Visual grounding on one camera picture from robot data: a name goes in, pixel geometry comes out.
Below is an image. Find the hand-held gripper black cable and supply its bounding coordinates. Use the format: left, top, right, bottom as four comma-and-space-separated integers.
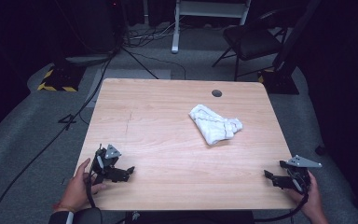
85, 172, 99, 210
254, 183, 311, 223

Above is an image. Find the white towel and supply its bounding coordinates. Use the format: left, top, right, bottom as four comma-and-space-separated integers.
188, 104, 244, 147

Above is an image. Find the right hand-held gripper black cable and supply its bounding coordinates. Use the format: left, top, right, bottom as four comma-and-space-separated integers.
254, 183, 311, 223

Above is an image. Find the thin black floor cable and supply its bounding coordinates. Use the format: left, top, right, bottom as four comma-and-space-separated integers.
130, 50, 187, 80

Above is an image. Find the black slanted stand with base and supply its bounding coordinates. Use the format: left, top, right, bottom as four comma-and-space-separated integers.
257, 0, 323, 95

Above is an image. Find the long black floor cable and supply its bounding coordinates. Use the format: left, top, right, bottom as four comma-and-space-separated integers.
0, 55, 115, 224

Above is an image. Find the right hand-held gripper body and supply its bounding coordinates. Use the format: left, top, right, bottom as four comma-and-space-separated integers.
279, 154, 323, 196

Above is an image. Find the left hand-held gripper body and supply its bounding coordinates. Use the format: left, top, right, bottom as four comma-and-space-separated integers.
90, 143, 122, 185

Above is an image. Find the black rounded seat part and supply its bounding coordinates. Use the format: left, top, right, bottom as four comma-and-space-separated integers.
74, 207, 103, 224

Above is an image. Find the left hand-held gripper black cable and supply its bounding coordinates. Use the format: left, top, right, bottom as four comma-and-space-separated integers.
85, 172, 99, 210

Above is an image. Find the person's left hand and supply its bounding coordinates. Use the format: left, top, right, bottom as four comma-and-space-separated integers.
54, 158, 107, 214

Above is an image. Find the person's right hand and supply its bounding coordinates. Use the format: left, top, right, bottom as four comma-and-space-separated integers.
284, 171, 329, 224

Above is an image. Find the black folding chair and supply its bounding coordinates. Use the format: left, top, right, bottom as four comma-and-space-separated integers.
212, 7, 288, 82

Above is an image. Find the bundle of floor cables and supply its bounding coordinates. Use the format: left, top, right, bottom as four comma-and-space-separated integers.
124, 21, 185, 49

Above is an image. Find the dark cabinet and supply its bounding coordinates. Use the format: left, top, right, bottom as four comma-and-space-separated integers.
59, 0, 127, 64

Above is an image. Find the person's dark clothing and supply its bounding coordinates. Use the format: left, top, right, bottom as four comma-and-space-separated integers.
117, 210, 255, 224

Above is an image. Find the white desk frame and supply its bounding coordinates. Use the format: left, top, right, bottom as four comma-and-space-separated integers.
171, 0, 252, 54

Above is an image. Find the yellow-black striped stand base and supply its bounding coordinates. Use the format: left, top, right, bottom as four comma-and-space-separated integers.
36, 63, 87, 92

